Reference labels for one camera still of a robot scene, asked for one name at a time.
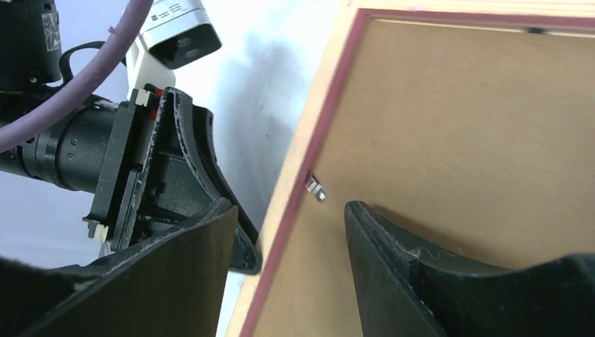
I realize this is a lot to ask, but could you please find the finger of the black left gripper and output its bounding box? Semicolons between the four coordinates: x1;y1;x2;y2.
165;87;262;275

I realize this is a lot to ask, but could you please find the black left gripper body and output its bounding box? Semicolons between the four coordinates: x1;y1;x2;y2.
86;87;215;251

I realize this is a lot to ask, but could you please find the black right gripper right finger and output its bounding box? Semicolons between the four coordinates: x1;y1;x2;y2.
344;201;594;336

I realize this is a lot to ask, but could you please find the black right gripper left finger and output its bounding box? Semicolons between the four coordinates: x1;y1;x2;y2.
1;198;238;336

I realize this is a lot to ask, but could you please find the pink wooden picture frame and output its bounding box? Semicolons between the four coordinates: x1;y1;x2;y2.
224;0;595;337

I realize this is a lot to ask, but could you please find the brown cardboard backing board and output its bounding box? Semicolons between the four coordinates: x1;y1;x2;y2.
250;18;595;337

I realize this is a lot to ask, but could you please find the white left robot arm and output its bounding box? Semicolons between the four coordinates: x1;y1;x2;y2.
1;1;238;252

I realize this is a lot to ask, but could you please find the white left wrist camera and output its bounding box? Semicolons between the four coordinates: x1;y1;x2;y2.
126;0;222;90

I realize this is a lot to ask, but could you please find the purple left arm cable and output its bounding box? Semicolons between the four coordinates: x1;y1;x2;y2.
0;0;155;154

